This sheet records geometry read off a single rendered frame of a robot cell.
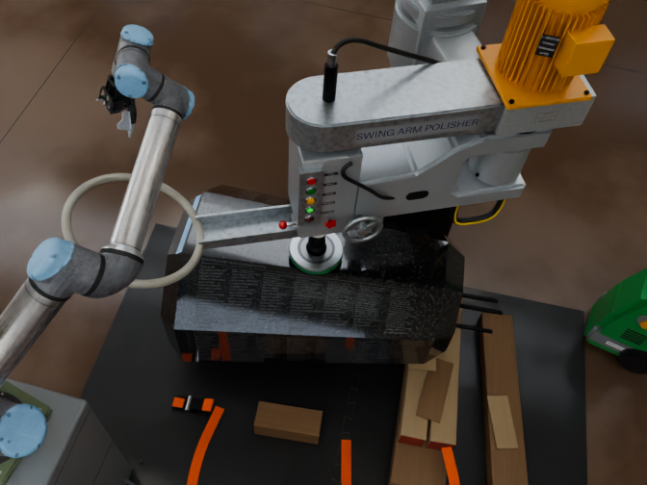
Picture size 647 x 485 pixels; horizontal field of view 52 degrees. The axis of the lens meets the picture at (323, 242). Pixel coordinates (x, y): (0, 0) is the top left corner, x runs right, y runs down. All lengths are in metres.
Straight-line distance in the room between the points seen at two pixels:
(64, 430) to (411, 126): 1.51
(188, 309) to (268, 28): 2.72
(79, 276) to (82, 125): 2.76
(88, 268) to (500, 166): 1.42
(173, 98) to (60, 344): 1.90
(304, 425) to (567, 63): 1.92
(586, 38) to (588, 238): 2.27
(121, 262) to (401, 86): 0.98
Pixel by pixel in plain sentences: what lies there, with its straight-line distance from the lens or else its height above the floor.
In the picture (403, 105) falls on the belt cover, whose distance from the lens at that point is 2.04.
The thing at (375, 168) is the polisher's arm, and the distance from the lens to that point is 2.26.
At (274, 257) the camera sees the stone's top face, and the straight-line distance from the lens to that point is 2.69.
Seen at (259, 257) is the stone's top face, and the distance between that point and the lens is 2.69.
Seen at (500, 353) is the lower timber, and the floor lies 0.11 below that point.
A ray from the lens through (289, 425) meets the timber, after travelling 3.09.
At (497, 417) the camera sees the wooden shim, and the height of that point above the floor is 0.12.
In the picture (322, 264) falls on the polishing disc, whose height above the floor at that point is 0.86.
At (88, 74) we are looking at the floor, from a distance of 4.76.
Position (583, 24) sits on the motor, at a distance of 2.03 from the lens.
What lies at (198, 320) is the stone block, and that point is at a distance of 2.79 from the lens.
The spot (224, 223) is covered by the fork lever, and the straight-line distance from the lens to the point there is 2.48.
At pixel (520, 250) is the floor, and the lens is 3.92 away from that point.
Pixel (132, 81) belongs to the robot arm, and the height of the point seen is 1.80.
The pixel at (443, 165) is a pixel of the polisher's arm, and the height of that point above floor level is 1.41.
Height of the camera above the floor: 3.07
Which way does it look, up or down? 56 degrees down
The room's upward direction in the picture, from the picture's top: 6 degrees clockwise
